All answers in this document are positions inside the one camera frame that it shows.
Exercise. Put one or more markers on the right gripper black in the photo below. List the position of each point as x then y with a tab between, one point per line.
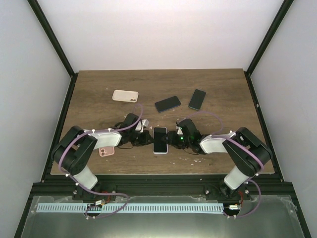
171	140

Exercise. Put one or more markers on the black phone blue edge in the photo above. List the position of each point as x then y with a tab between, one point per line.
167	104

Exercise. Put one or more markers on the metal front plate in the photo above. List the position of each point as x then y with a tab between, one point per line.
270	216

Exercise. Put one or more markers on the pink phone case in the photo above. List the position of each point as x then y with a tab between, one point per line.
106	151

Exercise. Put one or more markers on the beige phone case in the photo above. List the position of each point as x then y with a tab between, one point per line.
125	96

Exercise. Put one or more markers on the light blue slotted cable duct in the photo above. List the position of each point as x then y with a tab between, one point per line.
200	208

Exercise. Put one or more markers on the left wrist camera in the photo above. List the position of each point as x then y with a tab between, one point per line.
142	124

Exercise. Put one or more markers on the black phone teal edge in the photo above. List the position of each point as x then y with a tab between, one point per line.
197	99

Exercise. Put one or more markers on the lavender phone case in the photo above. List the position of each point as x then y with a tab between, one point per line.
160	152

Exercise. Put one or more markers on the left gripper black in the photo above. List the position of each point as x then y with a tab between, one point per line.
145	141

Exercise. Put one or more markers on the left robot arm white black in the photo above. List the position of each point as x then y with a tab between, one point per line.
76	147

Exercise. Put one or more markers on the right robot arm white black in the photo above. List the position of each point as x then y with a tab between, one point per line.
248	153

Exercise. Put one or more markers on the black aluminium frame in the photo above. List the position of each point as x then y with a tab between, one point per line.
273	184

